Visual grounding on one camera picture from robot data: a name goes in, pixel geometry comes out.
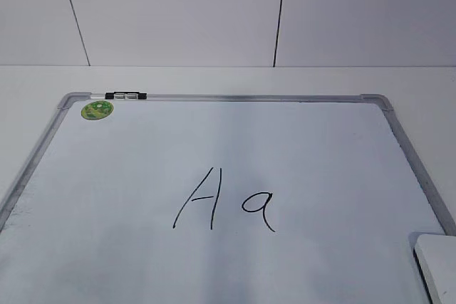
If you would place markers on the round green magnet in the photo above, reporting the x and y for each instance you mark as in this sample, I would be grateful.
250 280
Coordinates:
97 110

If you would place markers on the white board with aluminium frame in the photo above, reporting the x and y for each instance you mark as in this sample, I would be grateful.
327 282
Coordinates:
211 199

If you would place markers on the white eraser with black felt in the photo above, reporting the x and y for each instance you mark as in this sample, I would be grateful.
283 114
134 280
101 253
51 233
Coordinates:
436 258

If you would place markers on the black and clear board clip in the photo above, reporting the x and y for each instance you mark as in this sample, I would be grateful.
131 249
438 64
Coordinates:
125 96

